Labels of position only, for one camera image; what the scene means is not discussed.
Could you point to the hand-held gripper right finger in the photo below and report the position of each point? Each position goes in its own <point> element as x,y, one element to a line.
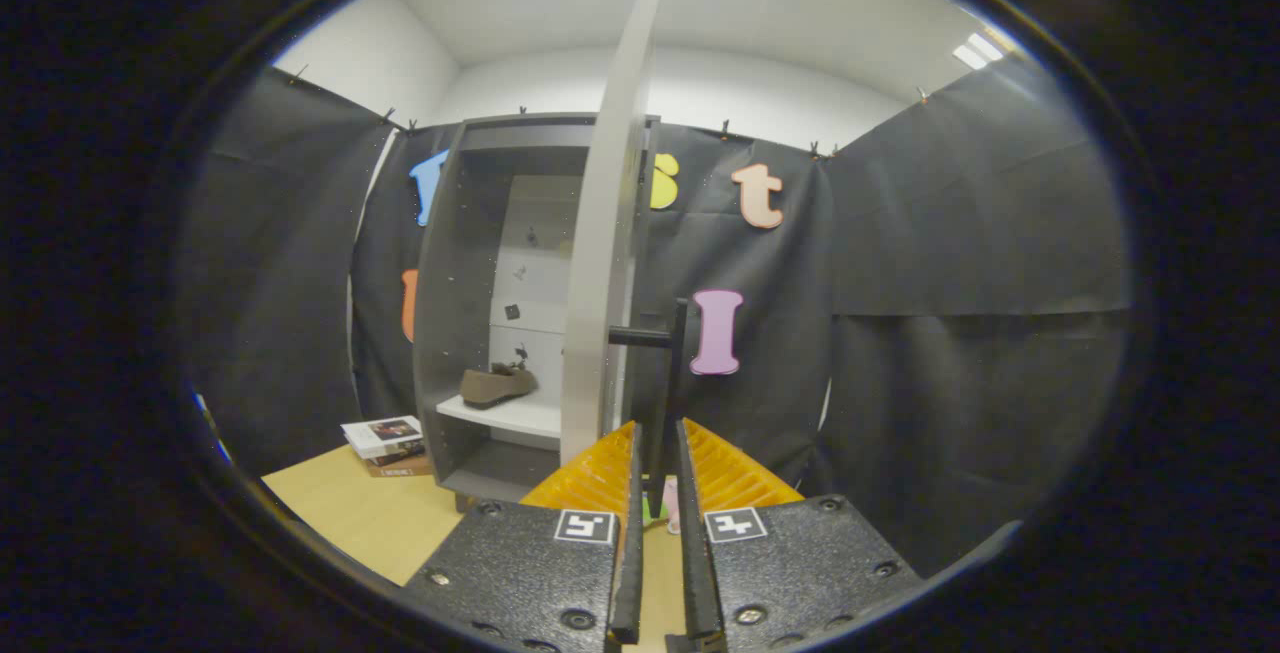
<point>697,573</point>

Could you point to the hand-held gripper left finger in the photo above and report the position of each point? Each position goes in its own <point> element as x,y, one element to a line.
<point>630,573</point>

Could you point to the brown fluffy shoe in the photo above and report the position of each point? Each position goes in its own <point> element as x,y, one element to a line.
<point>495,388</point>

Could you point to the grey shoe cabinet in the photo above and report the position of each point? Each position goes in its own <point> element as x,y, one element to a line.
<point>450,333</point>

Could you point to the pink and green plush toy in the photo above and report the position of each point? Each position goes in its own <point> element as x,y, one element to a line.
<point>672,508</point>

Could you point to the brown cover book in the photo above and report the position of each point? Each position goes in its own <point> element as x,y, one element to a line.
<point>400,465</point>

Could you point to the black backdrop cloth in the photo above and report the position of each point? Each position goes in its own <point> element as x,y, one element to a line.
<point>950,233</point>

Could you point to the small ceiling light panel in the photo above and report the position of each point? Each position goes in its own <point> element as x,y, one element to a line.
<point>978,50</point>

